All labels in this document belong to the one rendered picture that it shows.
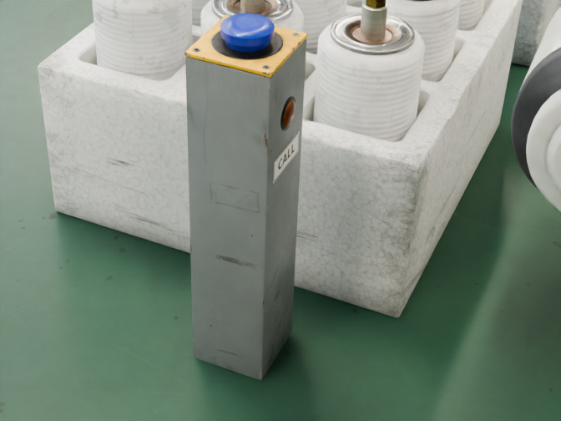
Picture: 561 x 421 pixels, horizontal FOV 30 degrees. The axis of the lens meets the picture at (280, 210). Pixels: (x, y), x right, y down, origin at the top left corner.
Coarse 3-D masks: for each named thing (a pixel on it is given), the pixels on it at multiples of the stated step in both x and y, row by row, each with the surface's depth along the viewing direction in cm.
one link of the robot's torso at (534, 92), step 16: (560, 16) 75; (560, 32) 71; (544, 48) 71; (560, 48) 68; (544, 64) 68; (560, 64) 68; (528, 80) 70; (544, 80) 68; (560, 80) 67; (528, 96) 70; (544, 96) 68; (528, 112) 70; (512, 128) 72; (528, 128) 70; (528, 176) 74
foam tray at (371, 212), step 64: (512, 0) 116; (64, 64) 102; (64, 128) 105; (128, 128) 101; (320, 128) 94; (448, 128) 98; (64, 192) 110; (128, 192) 106; (320, 192) 96; (384, 192) 93; (448, 192) 107; (320, 256) 100; (384, 256) 97
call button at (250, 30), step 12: (228, 24) 77; (240, 24) 77; (252, 24) 77; (264, 24) 77; (228, 36) 76; (240, 36) 76; (252, 36) 76; (264, 36) 76; (240, 48) 77; (252, 48) 77
